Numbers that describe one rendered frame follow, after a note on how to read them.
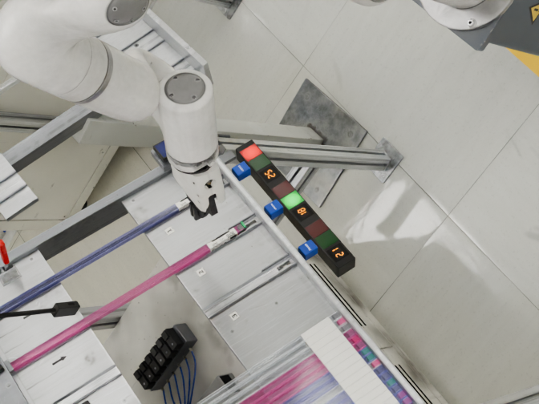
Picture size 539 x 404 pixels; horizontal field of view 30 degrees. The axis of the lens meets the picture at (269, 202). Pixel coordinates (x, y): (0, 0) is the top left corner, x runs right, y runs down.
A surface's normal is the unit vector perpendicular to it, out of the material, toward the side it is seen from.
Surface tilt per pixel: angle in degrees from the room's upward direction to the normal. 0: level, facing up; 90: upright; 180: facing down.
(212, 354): 0
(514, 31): 90
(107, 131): 90
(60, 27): 72
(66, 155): 90
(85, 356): 48
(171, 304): 0
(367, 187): 0
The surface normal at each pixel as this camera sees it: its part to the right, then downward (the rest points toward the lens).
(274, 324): -0.04, -0.55
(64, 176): 0.57, 0.67
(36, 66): 0.19, 0.81
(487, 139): -0.63, 0.00
